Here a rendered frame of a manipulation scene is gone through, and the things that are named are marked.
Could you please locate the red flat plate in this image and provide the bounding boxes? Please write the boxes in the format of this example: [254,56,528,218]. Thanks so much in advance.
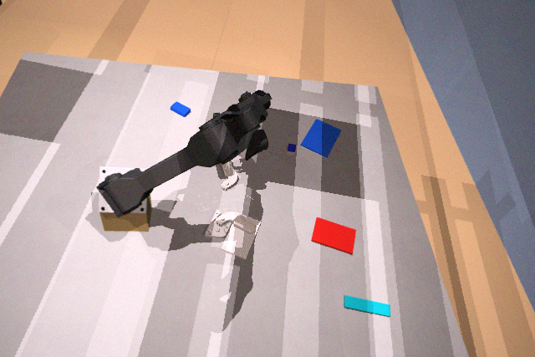
[311,217,356,254]

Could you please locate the blue flat block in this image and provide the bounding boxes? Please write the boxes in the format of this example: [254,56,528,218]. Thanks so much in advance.
[171,101,191,117]

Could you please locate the teal flat bar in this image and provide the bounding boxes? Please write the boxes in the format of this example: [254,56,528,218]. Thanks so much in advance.
[344,296,390,317]

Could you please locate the blue square plate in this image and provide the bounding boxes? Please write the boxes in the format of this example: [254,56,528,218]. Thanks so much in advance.
[301,119,341,158]

